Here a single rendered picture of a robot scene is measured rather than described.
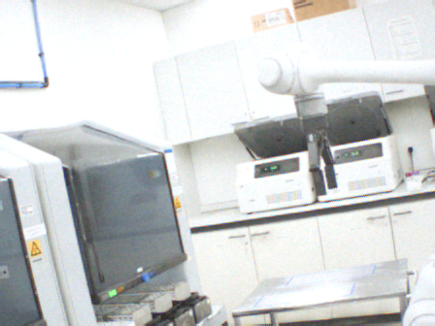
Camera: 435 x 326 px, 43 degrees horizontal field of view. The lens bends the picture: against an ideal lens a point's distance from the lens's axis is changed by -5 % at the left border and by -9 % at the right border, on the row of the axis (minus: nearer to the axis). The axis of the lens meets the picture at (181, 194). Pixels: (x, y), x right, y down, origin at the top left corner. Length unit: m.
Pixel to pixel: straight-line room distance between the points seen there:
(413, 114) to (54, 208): 3.18
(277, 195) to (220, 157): 0.96
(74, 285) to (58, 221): 0.20
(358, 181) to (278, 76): 2.52
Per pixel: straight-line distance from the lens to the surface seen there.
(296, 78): 1.43
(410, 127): 4.41
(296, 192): 3.97
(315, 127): 1.59
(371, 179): 3.85
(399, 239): 3.88
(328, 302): 1.90
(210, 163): 4.88
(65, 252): 1.77
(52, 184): 1.77
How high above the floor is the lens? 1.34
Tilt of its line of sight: 3 degrees down
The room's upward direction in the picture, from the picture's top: 11 degrees counter-clockwise
